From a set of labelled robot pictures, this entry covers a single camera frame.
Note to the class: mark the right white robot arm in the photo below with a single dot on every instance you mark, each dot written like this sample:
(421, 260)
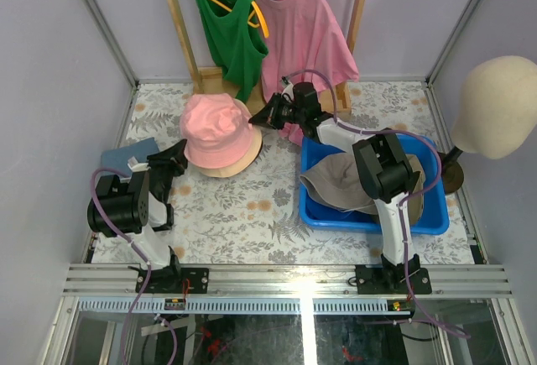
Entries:
(383, 170)

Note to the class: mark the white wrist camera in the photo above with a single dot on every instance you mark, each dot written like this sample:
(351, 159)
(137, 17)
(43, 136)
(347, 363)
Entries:
(136, 166)
(287, 86)

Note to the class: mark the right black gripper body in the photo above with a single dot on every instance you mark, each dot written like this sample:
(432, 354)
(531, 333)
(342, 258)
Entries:
(284, 112)

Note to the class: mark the khaki hat in bin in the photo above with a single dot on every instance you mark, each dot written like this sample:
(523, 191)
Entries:
(415, 205)

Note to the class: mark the peach bucket hat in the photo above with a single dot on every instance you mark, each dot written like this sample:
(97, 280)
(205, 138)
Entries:
(232, 169)

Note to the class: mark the green tank top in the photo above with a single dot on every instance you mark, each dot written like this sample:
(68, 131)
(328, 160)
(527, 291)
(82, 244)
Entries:
(237, 50)

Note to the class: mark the folded blue cloth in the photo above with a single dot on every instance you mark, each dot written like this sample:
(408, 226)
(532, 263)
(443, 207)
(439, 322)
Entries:
(117, 159)

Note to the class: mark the blue plastic bin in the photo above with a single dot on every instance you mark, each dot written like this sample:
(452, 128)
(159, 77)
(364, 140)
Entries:
(434, 220)

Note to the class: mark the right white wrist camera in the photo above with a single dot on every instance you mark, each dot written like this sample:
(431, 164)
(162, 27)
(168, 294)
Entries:
(287, 86)

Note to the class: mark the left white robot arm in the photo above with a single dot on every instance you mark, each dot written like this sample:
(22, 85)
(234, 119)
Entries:
(130, 200)

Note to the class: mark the beige mannequin head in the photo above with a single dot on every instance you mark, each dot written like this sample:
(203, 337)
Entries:
(497, 112)

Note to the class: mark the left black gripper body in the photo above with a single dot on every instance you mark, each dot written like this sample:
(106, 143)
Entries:
(160, 164)

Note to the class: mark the pink bucket hat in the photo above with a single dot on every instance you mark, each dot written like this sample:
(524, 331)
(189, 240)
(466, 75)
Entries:
(216, 128)

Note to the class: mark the pink t-shirt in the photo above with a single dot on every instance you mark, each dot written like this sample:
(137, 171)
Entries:
(303, 35)

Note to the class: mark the grey bucket hat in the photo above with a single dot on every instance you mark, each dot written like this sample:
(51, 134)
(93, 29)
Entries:
(334, 182)

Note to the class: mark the black bucket hat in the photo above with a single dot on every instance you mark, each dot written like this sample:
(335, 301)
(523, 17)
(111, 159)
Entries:
(257, 143)

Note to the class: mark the aluminium rail base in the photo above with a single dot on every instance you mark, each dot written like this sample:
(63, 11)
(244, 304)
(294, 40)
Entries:
(265, 289)

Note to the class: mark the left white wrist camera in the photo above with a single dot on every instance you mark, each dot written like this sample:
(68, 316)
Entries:
(136, 166)

